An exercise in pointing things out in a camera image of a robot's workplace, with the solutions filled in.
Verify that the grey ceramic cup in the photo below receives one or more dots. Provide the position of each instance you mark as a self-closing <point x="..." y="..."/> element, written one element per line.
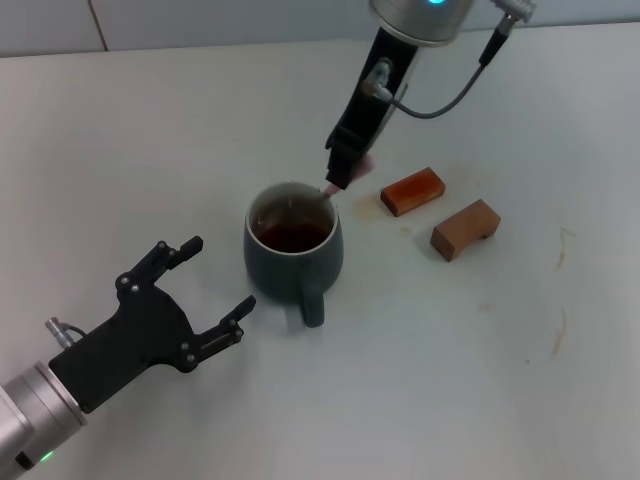
<point x="280" y="270"/>

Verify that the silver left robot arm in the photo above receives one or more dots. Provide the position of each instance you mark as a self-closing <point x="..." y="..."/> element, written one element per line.
<point x="30" y="407"/>

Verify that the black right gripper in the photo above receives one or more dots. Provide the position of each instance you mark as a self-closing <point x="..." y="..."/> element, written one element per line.
<point x="372" y="110"/>

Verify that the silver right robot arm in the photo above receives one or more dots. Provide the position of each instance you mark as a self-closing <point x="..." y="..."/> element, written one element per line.
<point x="420" y="17"/>

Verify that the arched light wooden block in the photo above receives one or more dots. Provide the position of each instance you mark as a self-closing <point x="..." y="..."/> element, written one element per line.
<point x="465" y="230"/>

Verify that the flat reddish wooden block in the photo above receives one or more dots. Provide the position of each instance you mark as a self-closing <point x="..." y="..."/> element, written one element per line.
<point x="412" y="190"/>

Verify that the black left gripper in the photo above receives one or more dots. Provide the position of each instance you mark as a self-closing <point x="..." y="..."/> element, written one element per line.
<point x="135" y="335"/>

